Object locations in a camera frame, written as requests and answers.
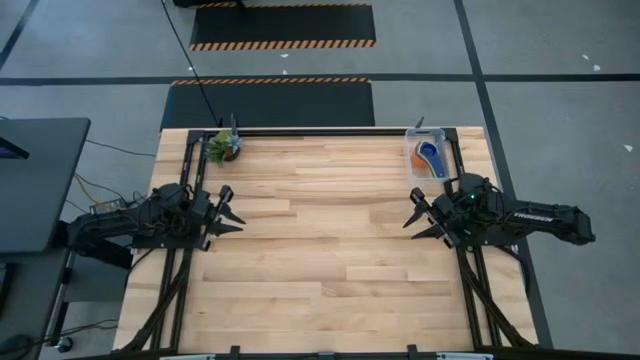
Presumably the small dark blue measuring cup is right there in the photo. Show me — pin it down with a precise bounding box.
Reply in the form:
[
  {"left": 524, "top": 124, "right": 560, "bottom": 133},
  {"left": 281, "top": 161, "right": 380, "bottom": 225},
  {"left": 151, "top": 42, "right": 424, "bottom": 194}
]
[{"left": 418, "top": 140, "right": 449, "bottom": 180}]

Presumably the orange measuring cup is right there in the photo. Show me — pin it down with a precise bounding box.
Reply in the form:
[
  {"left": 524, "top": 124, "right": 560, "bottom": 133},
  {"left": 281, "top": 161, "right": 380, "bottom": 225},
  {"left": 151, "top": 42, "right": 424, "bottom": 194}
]
[{"left": 409, "top": 149, "right": 434, "bottom": 180}]

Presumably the black mat with hazard stripe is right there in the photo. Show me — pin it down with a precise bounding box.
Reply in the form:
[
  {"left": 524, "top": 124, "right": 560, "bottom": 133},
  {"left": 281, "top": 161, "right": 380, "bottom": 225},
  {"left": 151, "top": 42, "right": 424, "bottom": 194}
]
[
  {"left": 160, "top": 78, "right": 376, "bottom": 130},
  {"left": 189, "top": 2, "right": 377, "bottom": 52}
]

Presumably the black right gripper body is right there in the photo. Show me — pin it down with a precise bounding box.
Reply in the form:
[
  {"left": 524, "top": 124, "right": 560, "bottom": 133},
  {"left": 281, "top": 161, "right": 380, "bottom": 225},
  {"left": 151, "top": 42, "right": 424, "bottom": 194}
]
[{"left": 409, "top": 186, "right": 472, "bottom": 250}]

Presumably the long black floor cable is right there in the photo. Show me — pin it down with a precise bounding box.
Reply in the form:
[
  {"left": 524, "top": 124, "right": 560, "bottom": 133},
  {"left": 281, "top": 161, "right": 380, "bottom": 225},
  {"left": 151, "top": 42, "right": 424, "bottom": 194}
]
[{"left": 159, "top": 0, "right": 222, "bottom": 127}]

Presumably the black desk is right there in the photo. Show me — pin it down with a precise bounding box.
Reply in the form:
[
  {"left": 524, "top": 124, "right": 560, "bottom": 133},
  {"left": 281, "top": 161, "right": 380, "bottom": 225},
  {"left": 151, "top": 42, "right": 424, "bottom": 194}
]
[{"left": 0, "top": 117, "right": 92, "bottom": 256}]

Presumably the black stand beam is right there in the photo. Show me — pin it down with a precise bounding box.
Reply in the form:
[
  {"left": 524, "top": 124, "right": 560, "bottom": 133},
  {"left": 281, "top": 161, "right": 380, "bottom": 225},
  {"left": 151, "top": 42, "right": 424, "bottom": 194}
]
[{"left": 49, "top": 219, "right": 135, "bottom": 271}]

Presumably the thin black floor cable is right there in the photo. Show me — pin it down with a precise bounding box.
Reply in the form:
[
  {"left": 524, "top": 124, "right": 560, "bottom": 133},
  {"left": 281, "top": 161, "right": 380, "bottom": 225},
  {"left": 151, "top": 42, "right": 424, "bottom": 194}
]
[{"left": 84, "top": 138, "right": 157, "bottom": 158}]

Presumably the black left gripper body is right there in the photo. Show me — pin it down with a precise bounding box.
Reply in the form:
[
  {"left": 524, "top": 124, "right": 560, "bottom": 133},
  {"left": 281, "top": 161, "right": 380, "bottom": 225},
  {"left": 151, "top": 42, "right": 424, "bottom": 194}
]
[{"left": 191, "top": 185, "right": 236, "bottom": 252}]

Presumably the black power strip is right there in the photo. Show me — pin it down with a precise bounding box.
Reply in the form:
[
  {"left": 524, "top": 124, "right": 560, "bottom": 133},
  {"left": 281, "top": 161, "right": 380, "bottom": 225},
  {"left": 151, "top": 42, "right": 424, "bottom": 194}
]
[{"left": 88, "top": 198, "right": 126, "bottom": 214}]

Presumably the clear plastic basket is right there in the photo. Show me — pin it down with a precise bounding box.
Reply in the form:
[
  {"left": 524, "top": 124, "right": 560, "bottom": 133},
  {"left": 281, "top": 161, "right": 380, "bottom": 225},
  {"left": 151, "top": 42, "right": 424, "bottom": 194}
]
[{"left": 403, "top": 127, "right": 451, "bottom": 182}]

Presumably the black monitor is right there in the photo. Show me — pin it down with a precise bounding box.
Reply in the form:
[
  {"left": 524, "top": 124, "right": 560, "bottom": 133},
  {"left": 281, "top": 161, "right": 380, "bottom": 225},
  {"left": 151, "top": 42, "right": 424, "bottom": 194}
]
[{"left": 0, "top": 136, "right": 30, "bottom": 160}]

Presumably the small potted green plant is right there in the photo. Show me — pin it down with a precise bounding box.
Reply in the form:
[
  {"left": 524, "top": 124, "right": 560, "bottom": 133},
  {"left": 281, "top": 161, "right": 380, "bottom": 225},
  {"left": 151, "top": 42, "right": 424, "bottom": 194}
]
[{"left": 203, "top": 128, "right": 245, "bottom": 165}]

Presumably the yellow cable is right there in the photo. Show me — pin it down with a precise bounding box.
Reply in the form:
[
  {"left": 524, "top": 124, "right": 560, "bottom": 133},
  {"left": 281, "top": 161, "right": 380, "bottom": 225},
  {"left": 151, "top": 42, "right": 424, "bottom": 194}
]
[{"left": 73, "top": 173, "right": 106, "bottom": 205}]

